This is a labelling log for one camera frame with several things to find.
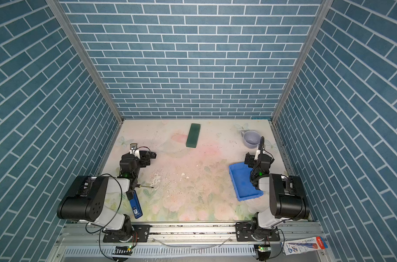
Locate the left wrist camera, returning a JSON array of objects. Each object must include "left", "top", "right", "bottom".
[{"left": 130, "top": 143, "right": 140, "bottom": 158}]

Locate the blue plastic bin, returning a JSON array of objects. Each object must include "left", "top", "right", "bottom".
[{"left": 229, "top": 163, "right": 263, "bottom": 202}]

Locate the blue black stapler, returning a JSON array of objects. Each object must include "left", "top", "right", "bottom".
[{"left": 126, "top": 190, "right": 143, "bottom": 219}]

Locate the red white blue package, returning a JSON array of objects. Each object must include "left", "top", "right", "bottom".
[{"left": 282, "top": 236, "right": 328, "bottom": 255}]

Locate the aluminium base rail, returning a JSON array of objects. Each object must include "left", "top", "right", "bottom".
[{"left": 48, "top": 221, "right": 325, "bottom": 262}]

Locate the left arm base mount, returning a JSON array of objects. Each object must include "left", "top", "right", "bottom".
[{"left": 103, "top": 224, "right": 151, "bottom": 243}]

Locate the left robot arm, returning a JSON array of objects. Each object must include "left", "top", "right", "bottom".
[{"left": 57, "top": 147, "right": 156, "bottom": 242}]

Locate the green rectangular block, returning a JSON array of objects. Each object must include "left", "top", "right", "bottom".
[{"left": 186, "top": 123, "right": 201, "bottom": 148}]

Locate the lavender plastic cup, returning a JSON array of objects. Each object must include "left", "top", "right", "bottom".
[{"left": 240, "top": 130, "right": 261, "bottom": 149}]

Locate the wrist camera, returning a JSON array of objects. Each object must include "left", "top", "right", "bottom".
[
  {"left": 254, "top": 148, "right": 264, "bottom": 161},
  {"left": 130, "top": 143, "right": 140, "bottom": 158}
]

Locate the yellow black screwdriver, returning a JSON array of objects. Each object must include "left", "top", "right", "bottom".
[{"left": 136, "top": 184, "right": 154, "bottom": 189}]

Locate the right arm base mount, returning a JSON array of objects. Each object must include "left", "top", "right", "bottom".
[{"left": 234, "top": 222, "right": 280, "bottom": 242}]

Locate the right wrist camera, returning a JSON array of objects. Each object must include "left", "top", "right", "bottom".
[{"left": 254, "top": 148, "right": 264, "bottom": 161}]

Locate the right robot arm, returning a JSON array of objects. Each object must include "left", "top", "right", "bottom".
[{"left": 244, "top": 150, "right": 310, "bottom": 233}]

